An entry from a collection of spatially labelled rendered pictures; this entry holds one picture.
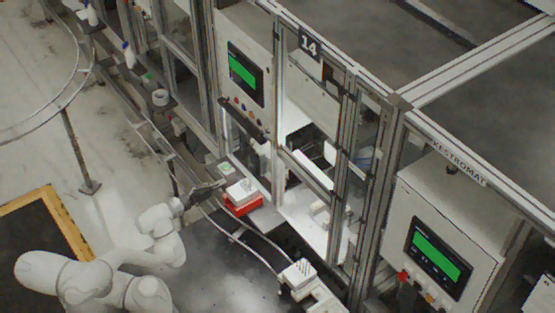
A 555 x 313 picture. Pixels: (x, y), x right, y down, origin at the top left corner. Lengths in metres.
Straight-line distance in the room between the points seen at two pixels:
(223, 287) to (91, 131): 2.23
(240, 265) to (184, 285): 0.29
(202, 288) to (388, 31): 1.55
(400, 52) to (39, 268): 1.45
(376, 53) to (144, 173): 2.68
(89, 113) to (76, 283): 2.94
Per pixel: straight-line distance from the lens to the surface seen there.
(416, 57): 2.03
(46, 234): 4.20
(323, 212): 2.90
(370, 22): 2.16
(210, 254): 3.05
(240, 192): 2.85
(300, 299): 2.71
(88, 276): 2.16
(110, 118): 4.85
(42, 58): 5.64
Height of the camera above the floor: 3.21
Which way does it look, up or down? 47 degrees down
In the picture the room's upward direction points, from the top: straight up
